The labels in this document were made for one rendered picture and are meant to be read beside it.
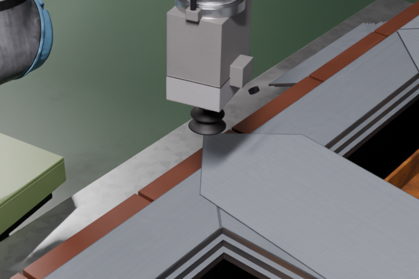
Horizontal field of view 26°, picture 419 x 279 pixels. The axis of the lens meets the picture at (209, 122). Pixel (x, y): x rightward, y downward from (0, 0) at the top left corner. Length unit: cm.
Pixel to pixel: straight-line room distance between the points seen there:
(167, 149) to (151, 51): 168
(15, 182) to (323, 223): 48
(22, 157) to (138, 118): 140
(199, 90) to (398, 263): 28
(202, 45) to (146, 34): 225
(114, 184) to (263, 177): 33
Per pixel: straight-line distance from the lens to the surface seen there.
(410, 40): 141
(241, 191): 107
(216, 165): 111
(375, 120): 124
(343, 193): 108
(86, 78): 295
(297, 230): 102
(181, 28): 94
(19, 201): 130
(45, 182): 133
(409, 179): 138
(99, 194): 134
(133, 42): 314
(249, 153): 113
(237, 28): 97
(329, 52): 162
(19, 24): 127
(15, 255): 126
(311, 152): 114
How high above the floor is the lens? 151
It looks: 34 degrees down
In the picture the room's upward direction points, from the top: straight up
